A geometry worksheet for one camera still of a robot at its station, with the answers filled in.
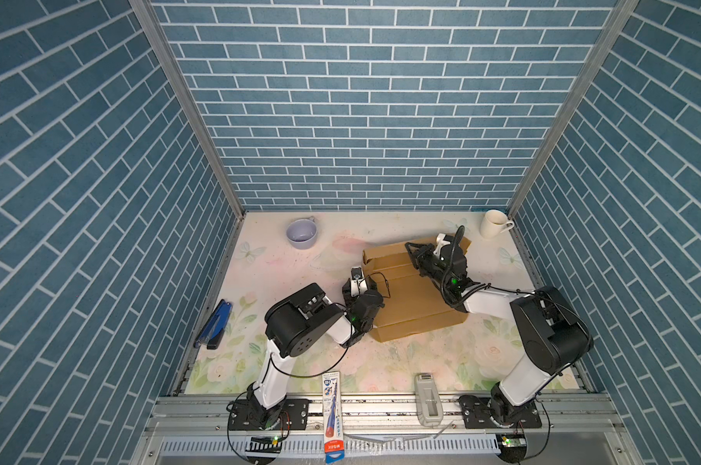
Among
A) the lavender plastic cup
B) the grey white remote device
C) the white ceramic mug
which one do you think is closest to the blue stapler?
the lavender plastic cup

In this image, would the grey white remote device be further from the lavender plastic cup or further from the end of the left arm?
the lavender plastic cup

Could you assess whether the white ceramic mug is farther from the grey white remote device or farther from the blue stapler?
the blue stapler

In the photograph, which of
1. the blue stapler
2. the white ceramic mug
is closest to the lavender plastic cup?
the blue stapler

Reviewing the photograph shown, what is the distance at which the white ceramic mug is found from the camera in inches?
42.4

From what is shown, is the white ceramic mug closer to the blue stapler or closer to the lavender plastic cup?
the lavender plastic cup

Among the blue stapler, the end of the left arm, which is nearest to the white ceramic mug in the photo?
the end of the left arm

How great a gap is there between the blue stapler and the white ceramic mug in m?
0.96

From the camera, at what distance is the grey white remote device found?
721mm

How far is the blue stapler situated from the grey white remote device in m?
0.61

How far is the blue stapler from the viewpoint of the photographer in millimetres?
860

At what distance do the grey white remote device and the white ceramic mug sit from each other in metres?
0.59

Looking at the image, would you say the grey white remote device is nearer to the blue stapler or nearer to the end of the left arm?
the end of the left arm

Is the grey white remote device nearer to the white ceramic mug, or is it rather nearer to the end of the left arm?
the end of the left arm

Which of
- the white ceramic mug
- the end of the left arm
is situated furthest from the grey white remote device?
the white ceramic mug
